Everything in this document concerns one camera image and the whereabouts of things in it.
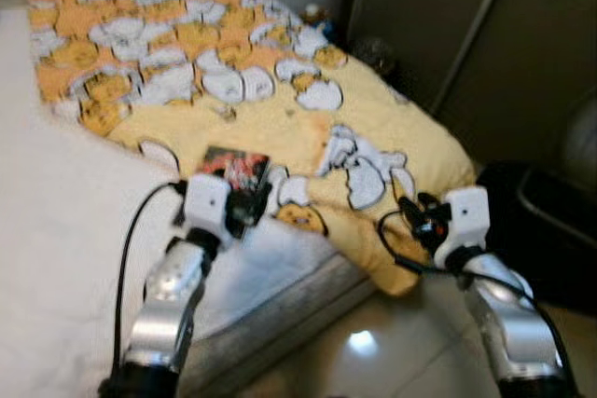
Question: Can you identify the red and black book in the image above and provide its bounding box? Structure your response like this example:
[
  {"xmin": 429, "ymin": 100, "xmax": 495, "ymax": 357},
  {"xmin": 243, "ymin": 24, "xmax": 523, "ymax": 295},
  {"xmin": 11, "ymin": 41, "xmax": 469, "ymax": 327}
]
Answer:
[{"xmin": 198, "ymin": 144, "xmax": 273, "ymax": 239}]

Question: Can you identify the yellow cartoon egg blanket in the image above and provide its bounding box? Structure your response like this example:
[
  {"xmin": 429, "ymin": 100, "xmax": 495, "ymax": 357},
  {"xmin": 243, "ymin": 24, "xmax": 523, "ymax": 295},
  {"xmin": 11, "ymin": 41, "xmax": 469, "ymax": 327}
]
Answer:
[{"xmin": 26, "ymin": 0, "xmax": 477, "ymax": 298}]

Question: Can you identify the grey patterned mattress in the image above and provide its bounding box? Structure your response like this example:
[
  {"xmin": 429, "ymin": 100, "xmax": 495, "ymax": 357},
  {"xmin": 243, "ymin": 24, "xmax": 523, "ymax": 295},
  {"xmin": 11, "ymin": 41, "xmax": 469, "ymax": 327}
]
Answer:
[{"xmin": 177, "ymin": 249, "xmax": 379, "ymax": 398}]

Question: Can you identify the black plastic bin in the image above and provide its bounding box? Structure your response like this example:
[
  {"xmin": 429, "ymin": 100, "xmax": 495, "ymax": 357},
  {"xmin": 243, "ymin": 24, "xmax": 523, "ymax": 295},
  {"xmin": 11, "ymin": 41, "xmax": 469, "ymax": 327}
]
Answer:
[{"xmin": 476, "ymin": 160, "xmax": 597, "ymax": 315}]

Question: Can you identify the dark glass jar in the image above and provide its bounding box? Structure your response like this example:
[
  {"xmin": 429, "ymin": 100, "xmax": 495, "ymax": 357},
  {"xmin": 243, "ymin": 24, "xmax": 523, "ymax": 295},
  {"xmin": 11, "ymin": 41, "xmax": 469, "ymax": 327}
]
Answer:
[{"xmin": 354, "ymin": 36, "xmax": 397, "ymax": 77}]

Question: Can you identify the dark grey wardrobe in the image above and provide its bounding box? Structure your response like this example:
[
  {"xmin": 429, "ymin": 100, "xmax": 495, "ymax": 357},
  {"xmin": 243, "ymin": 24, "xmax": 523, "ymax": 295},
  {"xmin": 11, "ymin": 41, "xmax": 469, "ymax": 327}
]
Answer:
[{"xmin": 345, "ymin": 0, "xmax": 597, "ymax": 175}]

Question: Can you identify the grey round fan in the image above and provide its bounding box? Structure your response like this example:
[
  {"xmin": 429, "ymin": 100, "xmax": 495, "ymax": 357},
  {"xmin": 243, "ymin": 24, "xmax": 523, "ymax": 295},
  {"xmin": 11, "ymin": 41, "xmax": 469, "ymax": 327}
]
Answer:
[{"xmin": 560, "ymin": 100, "xmax": 597, "ymax": 194}]

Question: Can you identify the small brown bear figure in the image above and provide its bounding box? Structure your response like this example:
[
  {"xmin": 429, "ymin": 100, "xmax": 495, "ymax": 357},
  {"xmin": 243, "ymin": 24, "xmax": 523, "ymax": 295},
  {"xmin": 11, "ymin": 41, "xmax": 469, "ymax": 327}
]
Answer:
[{"xmin": 300, "ymin": 2, "xmax": 329, "ymax": 31}]

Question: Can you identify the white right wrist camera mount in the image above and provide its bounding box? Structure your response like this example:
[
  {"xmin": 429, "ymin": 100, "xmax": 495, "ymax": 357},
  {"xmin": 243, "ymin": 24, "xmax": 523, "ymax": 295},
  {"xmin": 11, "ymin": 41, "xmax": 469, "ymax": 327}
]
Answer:
[{"xmin": 434, "ymin": 186, "xmax": 493, "ymax": 268}]

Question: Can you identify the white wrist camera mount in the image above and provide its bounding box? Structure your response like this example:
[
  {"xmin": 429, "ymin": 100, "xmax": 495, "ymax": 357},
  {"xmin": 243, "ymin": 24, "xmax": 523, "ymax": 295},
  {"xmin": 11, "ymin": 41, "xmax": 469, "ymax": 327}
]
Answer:
[
  {"xmin": 182, "ymin": 174, "xmax": 234, "ymax": 248},
  {"xmin": 434, "ymin": 186, "xmax": 493, "ymax": 268}
]

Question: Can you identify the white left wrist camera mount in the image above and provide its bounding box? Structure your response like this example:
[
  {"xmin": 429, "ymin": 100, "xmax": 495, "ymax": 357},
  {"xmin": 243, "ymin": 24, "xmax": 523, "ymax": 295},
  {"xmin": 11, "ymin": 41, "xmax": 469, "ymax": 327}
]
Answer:
[{"xmin": 182, "ymin": 174, "xmax": 234, "ymax": 248}]

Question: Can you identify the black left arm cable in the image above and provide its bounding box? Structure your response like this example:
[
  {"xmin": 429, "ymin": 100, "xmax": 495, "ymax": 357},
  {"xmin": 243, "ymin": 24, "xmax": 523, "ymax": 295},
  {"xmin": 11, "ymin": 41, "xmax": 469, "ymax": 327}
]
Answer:
[{"xmin": 112, "ymin": 182, "xmax": 187, "ymax": 390}]

